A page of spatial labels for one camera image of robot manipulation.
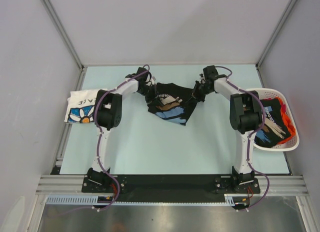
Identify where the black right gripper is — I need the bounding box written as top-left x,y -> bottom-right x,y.
186,80 -> 214,104

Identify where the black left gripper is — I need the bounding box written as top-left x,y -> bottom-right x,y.
137,83 -> 163,108

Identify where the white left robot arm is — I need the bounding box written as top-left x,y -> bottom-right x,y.
86,64 -> 158,192

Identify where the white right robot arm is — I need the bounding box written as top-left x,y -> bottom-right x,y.
191,65 -> 265,193

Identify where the white plastic laundry basket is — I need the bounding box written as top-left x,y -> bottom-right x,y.
253,88 -> 300,152

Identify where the white folded printed t-shirt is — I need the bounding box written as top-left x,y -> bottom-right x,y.
64,89 -> 99,124

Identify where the black printed t-shirt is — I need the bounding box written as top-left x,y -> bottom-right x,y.
254,98 -> 290,148

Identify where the orange t-shirt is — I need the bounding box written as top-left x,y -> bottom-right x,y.
275,96 -> 296,145

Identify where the magenta t-shirt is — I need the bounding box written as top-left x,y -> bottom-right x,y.
281,103 -> 287,114

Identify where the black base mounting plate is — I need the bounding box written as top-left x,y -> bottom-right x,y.
81,173 -> 261,203

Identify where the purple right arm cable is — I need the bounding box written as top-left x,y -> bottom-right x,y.
214,65 -> 271,213

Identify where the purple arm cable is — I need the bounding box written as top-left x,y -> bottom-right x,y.
214,65 -> 271,213
92,64 -> 151,213

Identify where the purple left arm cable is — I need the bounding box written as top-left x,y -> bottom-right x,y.
92,64 -> 151,213

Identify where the aluminium frame rail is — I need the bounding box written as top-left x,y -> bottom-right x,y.
35,175 -> 309,196

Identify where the white slotted cable duct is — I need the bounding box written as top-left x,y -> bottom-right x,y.
46,195 -> 114,206

